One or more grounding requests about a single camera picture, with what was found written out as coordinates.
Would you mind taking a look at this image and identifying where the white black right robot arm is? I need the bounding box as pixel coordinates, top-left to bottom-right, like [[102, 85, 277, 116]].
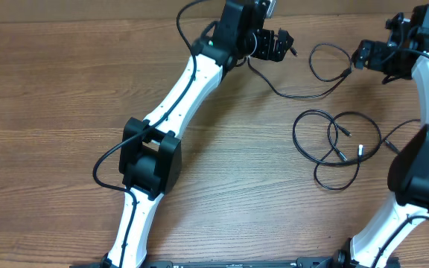
[[329, 4, 429, 267]]

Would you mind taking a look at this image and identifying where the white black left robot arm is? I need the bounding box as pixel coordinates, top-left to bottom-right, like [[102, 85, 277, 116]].
[[98, 1, 293, 267]]

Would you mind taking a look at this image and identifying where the black right camera cable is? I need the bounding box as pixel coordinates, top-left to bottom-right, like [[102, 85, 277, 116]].
[[370, 25, 429, 268]]

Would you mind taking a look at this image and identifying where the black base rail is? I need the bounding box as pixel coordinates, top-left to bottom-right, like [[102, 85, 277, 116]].
[[142, 257, 331, 268]]

